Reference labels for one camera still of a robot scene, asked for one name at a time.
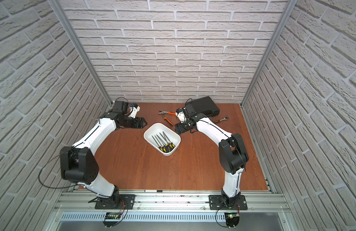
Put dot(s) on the black plastic tool case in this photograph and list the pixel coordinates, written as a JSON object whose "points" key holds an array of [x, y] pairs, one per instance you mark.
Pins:
{"points": [[204, 106]]}

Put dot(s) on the red handled ratchet wrench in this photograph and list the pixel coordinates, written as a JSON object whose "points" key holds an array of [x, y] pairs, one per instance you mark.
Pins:
{"points": [[223, 119]]}

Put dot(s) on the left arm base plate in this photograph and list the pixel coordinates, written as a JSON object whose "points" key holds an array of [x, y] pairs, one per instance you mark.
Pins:
{"points": [[116, 202]]}

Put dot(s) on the small circuit board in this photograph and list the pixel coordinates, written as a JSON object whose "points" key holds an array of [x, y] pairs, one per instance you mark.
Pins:
{"points": [[112, 219], [232, 219]]}

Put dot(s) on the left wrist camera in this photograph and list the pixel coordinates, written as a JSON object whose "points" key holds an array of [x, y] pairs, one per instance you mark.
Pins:
{"points": [[134, 109]]}

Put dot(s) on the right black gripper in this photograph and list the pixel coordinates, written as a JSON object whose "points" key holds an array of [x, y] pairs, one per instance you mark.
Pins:
{"points": [[180, 128]]}

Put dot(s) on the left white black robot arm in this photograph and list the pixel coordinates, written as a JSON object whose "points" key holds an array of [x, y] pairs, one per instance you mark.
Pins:
{"points": [[78, 164]]}

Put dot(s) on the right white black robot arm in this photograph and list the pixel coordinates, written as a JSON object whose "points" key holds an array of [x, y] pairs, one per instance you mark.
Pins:
{"points": [[232, 152]]}

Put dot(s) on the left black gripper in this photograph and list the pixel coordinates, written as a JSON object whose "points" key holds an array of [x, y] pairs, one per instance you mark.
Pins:
{"points": [[134, 122]]}

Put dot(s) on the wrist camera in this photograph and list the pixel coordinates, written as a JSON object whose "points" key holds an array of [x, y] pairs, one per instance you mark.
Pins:
{"points": [[134, 109], [180, 115]]}

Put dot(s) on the aluminium front rail frame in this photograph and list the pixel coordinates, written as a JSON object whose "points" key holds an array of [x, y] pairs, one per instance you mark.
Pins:
{"points": [[161, 210]]}

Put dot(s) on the orange handled pliers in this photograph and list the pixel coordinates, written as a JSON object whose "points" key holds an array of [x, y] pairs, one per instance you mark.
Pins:
{"points": [[165, 115]]}

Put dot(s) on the white plastic storage box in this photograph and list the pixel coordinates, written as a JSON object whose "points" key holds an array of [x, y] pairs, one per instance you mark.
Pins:
{"points": [[163, 139]]}

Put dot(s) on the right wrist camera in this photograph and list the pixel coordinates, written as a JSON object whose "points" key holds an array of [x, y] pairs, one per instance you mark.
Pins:
{"points": [[180, 115]]}

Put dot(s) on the right small circuit board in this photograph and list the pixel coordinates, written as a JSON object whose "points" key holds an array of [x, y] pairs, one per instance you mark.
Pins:
{"points": [[232, 219]]}

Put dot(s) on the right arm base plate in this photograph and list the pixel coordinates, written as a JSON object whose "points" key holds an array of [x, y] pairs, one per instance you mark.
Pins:
{"points": [[221, 201]]}

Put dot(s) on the left small circuit board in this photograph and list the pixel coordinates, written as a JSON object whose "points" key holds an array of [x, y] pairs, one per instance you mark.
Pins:
{"points": [[112, 219]]}

